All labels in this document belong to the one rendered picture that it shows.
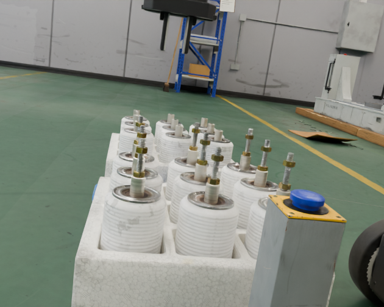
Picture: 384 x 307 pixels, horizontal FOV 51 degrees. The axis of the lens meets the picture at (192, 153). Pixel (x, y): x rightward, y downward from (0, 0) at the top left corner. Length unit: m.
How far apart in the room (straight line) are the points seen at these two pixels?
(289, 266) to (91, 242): 0.30
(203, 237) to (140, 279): 0.11
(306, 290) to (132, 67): 6.54
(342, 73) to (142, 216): 4.71
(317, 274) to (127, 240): 0.27
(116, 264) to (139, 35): 6.44
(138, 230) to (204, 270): 0.11
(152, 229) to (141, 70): 6.36
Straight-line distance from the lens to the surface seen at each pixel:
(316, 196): 0.50
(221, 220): 0.62
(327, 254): 0.50
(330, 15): 7.58
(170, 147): 1.14
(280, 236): 0.48
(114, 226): 0.62
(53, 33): 7.11
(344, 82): 5.17
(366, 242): 0.95
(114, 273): 0.61
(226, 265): 0.62
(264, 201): 0.69
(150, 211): 0.60
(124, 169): 0.76
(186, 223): 0.63
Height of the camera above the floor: 0.46
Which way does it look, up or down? 12 degrees down
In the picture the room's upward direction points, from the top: 8 degrees clockwise
